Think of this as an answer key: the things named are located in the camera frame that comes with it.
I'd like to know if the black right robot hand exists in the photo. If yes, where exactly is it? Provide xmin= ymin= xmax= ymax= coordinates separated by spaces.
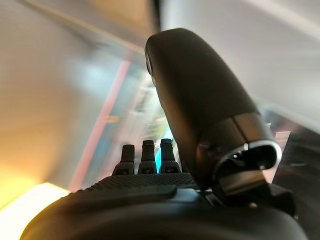
xmin=19 ymin=27 xmax=308 ymax=240

